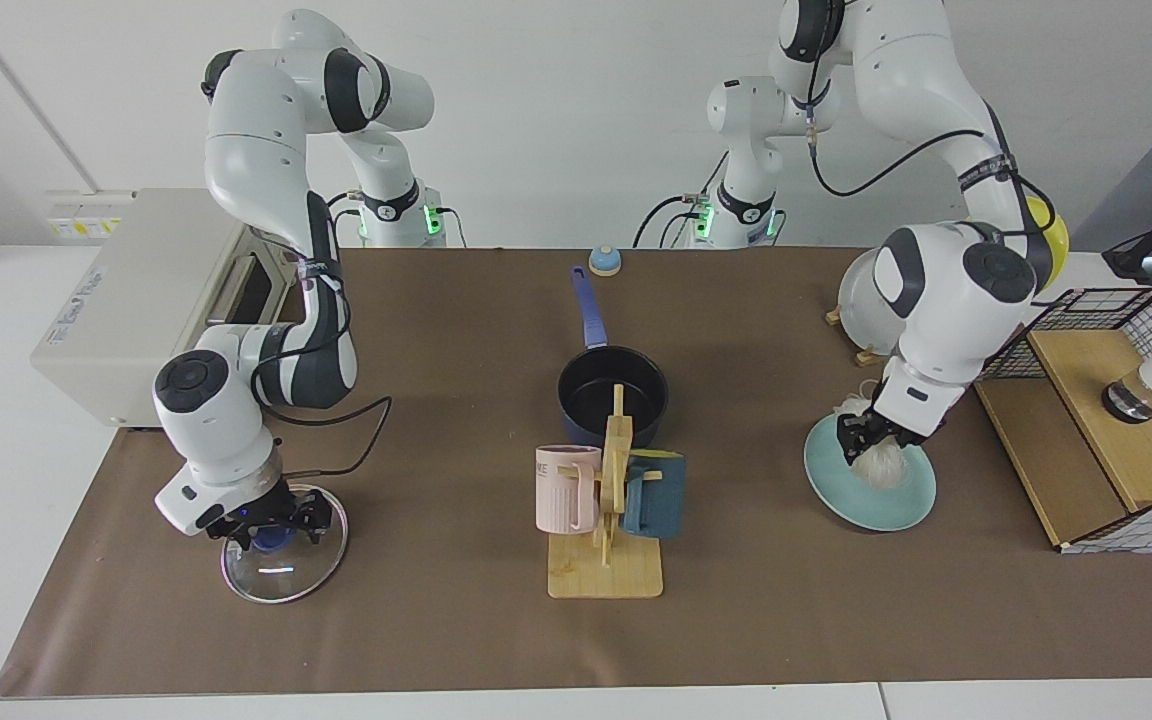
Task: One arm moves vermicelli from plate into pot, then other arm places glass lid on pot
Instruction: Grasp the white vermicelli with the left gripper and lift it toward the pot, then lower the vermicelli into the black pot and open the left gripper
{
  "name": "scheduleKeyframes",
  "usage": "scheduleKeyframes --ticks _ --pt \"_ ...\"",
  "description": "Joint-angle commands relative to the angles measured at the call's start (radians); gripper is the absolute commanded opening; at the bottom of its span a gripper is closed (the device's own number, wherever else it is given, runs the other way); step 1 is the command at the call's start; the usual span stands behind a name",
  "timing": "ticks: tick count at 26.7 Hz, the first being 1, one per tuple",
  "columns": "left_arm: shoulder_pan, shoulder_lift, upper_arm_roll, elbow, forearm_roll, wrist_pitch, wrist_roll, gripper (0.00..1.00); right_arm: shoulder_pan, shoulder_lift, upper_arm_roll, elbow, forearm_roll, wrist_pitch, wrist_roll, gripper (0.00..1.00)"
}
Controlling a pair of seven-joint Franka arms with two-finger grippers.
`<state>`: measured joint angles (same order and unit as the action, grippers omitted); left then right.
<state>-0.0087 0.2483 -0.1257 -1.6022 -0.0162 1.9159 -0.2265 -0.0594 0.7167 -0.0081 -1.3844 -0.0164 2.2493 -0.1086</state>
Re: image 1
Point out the yellow plate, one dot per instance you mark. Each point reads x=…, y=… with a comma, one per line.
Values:
x=1058, y=240

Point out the brown table cloth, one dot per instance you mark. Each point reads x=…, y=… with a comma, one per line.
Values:
x=436, y=400

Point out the wooden plate rack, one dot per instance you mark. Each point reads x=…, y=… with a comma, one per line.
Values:
x=866, y=357

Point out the small blue round bell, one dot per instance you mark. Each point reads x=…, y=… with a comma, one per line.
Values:
x=605, y=262

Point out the dark teal cup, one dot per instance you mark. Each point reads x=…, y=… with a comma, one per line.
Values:
x=658, y=500

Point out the glass lid with blue knob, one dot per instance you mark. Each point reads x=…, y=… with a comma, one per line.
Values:
x=286, y=580

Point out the pale grey plate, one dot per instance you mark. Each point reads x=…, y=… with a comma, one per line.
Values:
x=861, y=310

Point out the pink cup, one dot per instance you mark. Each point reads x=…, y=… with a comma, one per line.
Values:
x=566, y=495

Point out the pale teal plate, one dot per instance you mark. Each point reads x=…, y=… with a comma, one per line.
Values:
x=886, y=505

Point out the white vermicelli bundle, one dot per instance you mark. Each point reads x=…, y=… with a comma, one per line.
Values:
x=881, y=465

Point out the wooden cup stand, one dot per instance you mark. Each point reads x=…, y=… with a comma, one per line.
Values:
x=606, y=575

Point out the pale toaster oven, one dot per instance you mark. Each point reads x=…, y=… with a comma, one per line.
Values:
x=116, y=300

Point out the white wall socket strip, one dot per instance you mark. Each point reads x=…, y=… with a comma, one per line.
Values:
x=86, y=215

